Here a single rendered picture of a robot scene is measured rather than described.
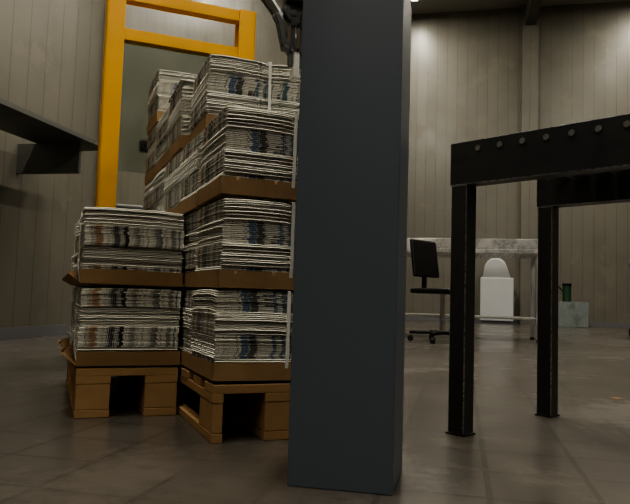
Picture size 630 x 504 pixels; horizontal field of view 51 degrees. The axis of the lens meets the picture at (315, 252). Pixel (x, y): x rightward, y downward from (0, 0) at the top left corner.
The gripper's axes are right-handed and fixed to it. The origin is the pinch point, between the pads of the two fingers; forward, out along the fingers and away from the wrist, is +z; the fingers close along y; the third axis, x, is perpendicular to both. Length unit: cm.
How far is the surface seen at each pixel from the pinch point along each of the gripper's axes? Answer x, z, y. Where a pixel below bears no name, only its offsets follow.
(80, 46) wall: -427, -148, 43
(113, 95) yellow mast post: -167, -34, 33
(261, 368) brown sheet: 2, 78, 7
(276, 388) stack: 2, 83, 3
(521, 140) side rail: 25, 18, -54
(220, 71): -27.5, -5.4, 13.4
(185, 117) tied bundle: -56, 2, 18
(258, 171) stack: 2.2, 29.1, 9.5
